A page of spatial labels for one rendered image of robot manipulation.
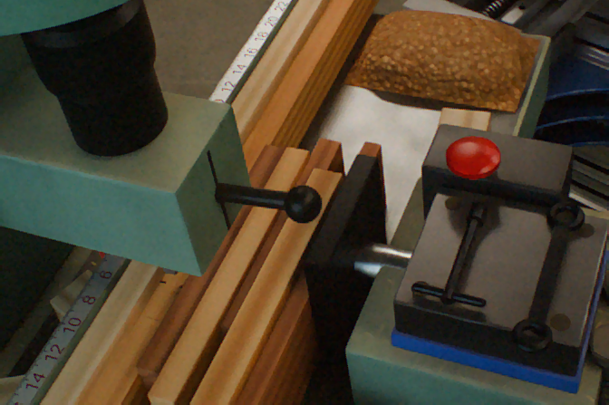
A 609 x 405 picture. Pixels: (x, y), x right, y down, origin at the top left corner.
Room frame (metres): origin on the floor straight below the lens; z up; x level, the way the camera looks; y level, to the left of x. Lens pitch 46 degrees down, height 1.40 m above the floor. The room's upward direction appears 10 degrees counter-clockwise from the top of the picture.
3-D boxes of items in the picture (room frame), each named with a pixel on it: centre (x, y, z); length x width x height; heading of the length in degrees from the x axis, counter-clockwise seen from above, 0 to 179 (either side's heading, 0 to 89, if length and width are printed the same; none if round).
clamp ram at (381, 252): (0.35, -0.04, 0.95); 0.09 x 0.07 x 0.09; 151
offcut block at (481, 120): (0.47, -0.11, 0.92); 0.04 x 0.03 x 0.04; 157
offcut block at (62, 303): (0.47, 0.18, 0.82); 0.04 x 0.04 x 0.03; 40
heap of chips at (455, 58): (0.59, -0.13, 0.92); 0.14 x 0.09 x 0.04; 61
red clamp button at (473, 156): (0.37, -0.09, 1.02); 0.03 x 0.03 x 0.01
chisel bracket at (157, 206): (0.40, 0.11, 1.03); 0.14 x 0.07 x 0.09; 61
